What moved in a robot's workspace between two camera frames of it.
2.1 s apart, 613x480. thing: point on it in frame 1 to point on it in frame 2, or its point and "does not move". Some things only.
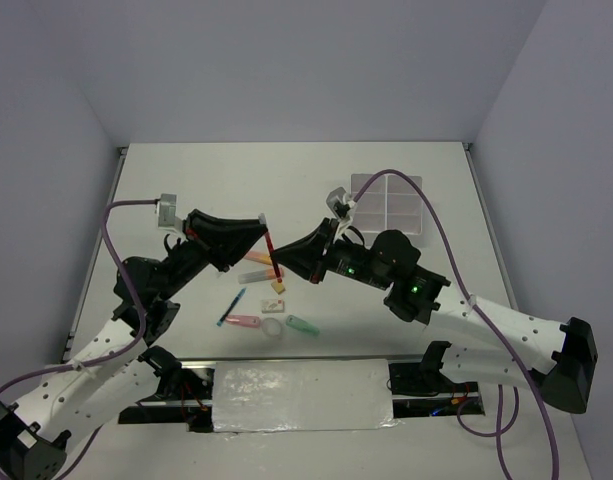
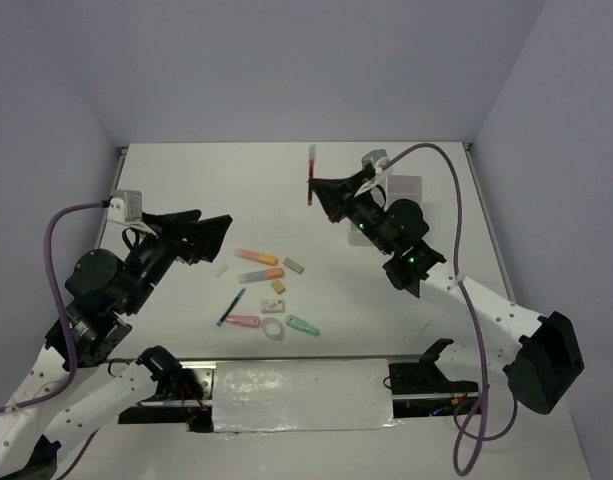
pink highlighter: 248,321 does not move
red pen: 262,217 to 311,171
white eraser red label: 270,306 does not move
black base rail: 183,397 does not move
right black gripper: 306,254 to 338,195
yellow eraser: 278,287 does not move
